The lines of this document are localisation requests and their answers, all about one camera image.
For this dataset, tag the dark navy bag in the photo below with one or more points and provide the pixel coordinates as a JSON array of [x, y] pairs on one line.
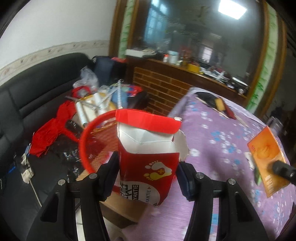
[[103, 68]]

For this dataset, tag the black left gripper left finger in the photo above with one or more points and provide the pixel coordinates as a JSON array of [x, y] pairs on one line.
[[56, 219]]

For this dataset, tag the wooden brick-pattern counter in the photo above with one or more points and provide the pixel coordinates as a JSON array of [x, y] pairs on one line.
[[166, 84]]

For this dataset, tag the dark red packet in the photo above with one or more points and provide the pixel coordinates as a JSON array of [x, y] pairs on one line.
[[229, 113]]

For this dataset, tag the orange medicine box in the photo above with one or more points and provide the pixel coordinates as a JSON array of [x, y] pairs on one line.
[[266, 151]]

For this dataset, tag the yellow tape roll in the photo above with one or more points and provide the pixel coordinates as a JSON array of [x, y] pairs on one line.
[[220, 106]]

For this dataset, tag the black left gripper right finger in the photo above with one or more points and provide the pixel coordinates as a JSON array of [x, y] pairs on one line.
[[220, 205]]

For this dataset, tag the black leather sofa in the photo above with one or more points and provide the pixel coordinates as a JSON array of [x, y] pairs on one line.
[[28, 101]]

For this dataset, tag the red cloth on sofa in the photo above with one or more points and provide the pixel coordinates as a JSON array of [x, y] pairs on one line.
[[46, 135]]

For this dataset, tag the clear plastic measuring jug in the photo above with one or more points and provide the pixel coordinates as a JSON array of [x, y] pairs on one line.
[[275, 125]]

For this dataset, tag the red plastic basket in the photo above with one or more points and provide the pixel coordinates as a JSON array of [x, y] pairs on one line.
[[98, 151]]

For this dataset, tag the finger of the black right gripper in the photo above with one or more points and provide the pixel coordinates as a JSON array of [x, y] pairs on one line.
[[285, 171]]

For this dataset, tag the torn red white carton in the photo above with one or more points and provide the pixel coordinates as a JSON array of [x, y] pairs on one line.
[[150, 148]]

